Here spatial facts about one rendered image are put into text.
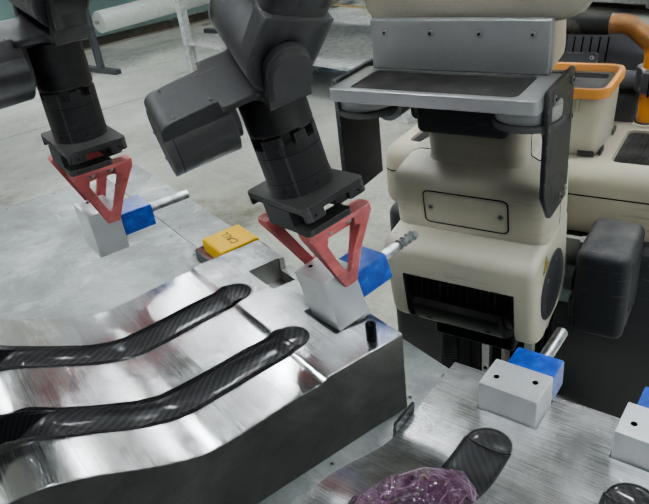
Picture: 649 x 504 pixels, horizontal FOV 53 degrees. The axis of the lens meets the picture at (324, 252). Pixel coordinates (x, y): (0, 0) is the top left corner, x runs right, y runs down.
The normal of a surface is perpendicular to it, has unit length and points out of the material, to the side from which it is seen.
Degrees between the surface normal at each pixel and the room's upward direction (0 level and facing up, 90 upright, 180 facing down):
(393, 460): 26
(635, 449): 90
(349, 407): 90
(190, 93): 35
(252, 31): 78
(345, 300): 82
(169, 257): 0
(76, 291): 0
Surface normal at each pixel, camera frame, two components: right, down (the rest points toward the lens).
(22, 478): 0.00, -0.91
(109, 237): 0.59, 0.33
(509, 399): -0.59, 0.46
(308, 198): -0.30, -0.84
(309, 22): 0.48, 0.78
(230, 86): 0.00, -0.46
